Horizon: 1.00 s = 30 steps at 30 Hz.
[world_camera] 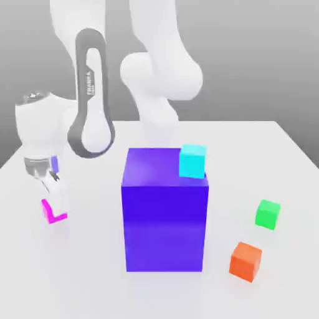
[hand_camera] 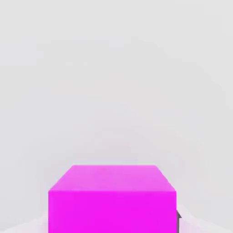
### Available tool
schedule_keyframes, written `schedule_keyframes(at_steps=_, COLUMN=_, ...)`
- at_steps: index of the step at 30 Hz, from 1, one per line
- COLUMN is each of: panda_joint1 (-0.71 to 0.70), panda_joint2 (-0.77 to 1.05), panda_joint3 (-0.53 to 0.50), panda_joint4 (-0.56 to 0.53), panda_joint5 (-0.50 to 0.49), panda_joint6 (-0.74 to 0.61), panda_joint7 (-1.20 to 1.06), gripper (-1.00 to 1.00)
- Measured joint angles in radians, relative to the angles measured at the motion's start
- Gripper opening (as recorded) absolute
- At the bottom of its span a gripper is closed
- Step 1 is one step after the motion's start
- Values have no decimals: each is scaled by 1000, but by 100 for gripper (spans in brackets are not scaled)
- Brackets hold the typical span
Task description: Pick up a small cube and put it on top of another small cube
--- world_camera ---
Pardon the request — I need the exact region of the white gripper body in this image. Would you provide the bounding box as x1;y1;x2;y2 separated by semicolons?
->
39;174;69;217

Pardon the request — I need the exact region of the small green cube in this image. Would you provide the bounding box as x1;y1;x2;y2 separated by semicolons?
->
254;199;282;231

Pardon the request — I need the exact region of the small magenta cube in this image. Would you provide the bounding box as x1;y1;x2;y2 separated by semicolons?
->
40;198;69;225

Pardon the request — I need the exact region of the small orange cube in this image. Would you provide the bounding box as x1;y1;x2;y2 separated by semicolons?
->
229;241;263;283

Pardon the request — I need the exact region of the small cyan cube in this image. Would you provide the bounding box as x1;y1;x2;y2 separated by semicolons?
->
178;143;207;179

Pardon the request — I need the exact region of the large purple box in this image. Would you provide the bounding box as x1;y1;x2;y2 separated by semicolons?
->
121;147;209;273

